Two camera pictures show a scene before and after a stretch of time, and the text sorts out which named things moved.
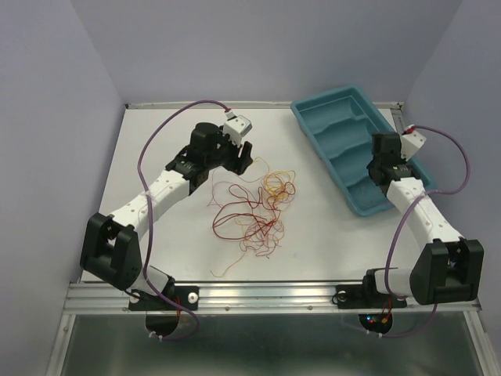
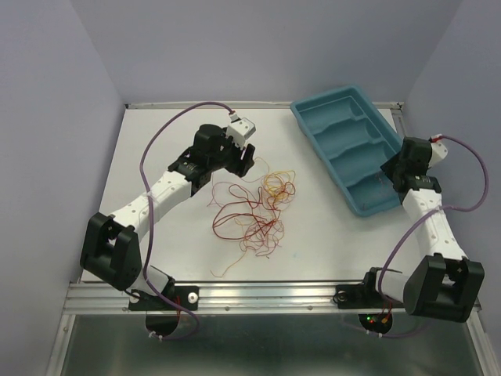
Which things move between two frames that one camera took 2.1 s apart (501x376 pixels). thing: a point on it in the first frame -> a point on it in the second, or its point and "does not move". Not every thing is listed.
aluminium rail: [240, 298] does not move
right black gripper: [403, 161] -> [389, 167]
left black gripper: [237, 165] does not move
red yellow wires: [250, 211] does not move
